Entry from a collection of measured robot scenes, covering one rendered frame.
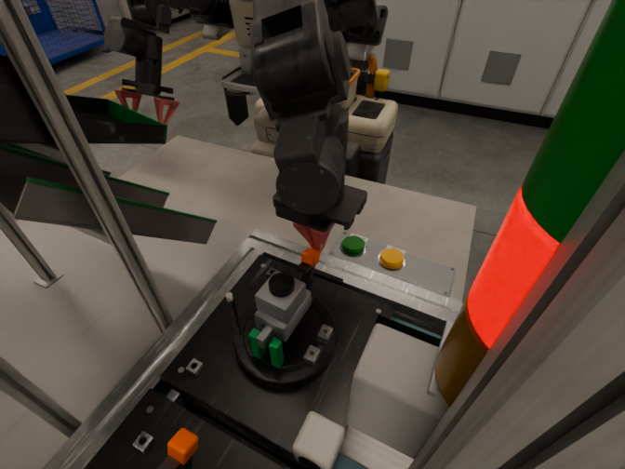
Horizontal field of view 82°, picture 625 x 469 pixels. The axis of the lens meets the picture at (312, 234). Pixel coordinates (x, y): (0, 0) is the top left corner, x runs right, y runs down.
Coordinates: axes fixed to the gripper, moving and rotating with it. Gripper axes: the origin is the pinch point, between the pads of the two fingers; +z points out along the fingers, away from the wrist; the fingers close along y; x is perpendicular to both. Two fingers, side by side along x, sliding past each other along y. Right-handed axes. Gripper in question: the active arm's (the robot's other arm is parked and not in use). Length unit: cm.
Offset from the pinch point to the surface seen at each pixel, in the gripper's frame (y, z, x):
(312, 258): 0.5, -1.1, -3.3
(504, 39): 11, 46, 290
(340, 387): 9.3, 8.9, -13.1
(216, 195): -39.5, 20.0, 22.1
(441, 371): 16.8, -21.0, -22.9
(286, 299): 1.3, -2.6, -11.4
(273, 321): 0.3, 0.4, -13.0
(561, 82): 58, 70, 293
